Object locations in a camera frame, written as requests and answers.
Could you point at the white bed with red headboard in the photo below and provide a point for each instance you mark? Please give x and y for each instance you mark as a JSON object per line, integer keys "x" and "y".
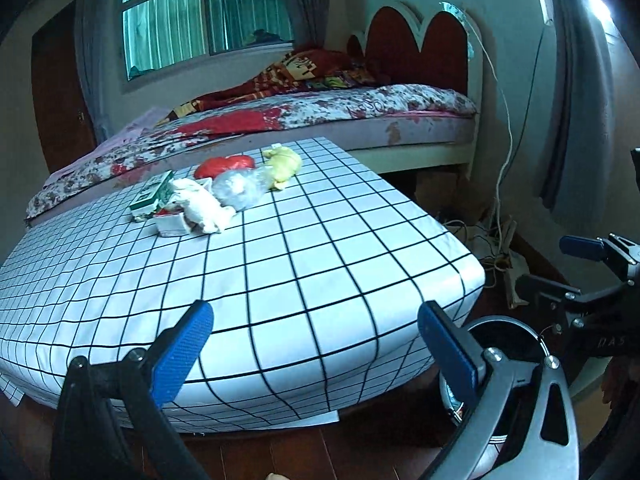
{"x": 395, "y": 40}

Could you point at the green and white carton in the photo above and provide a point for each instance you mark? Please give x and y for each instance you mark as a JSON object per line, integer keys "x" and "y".
{"x": 150, "y": 195}

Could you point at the clear plastic bag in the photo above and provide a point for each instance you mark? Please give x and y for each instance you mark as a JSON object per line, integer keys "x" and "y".
{"x": 237, "y": 187}

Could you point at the floral bedspread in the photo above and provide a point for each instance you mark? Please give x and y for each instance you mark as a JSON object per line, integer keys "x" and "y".
{"x": 350, "y": 107}

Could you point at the white tissue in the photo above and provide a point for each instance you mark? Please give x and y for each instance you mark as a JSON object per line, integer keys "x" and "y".
{"x": 202, "y": 205}

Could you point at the black round trash bin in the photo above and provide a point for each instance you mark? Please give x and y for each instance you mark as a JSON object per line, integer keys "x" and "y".
{"x": 505, "y": 332}

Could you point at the small white box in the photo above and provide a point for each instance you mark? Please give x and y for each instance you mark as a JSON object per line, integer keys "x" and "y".
{"x": 170, "y": 224}

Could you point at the white checked tablecloth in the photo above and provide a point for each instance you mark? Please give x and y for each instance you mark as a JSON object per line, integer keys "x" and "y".
{"x": 300, "y": 260}

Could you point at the person's right hand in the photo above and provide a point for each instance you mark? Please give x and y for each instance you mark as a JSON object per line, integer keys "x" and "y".
{"x": 617, "y": 382}

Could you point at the red printed blanket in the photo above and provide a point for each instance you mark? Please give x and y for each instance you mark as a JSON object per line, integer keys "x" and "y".
{"x": 295, "y": 72}

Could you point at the bright side window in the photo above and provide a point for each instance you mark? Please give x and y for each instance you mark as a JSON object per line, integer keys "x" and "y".
{"x": 600, "y": 0}

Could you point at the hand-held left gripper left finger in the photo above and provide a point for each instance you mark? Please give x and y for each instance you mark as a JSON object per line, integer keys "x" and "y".
{"x": 182, "y": 350}

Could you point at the red plastic bag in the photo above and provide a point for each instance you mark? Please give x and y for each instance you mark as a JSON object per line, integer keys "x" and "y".
{"x": 225, "y": 166}

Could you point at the dark cloth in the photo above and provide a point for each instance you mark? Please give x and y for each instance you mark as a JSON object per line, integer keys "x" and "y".
{"x": 262, "y": 36}

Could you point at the white power strip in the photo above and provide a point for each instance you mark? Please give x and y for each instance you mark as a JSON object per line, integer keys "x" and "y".
{"x": 515, "y": 280}

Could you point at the pink cloth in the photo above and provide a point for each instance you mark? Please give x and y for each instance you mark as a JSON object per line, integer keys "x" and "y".
{"x": 125, "y": 135}

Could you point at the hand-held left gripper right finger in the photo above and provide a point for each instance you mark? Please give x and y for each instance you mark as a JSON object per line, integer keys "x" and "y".
{"x": 450, "y": 355}

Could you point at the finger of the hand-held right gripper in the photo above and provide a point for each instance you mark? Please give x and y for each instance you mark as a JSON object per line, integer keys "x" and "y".
{"x": 580, "y": 247}
{"x": 545, "y": 292}

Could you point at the narrow grey curtain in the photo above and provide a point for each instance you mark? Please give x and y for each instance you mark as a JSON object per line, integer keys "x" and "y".
{"x": 305, "y": 5}
{"x": 97, "y": 60}

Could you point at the yellow plastic bag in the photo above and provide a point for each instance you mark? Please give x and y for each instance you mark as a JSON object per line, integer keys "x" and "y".
{"x": 282, "y": 167}

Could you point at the large window with green curtain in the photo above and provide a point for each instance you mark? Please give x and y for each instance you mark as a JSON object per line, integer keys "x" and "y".
{"x": 165, "y": 20}

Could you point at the wide grey patterned curtain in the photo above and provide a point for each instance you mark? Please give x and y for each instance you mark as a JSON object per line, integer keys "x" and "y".
{"x": 580, "y": 110}

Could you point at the dark wooden door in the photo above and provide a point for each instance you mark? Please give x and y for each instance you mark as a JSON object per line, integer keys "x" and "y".
{"x": 60, "y": 90}

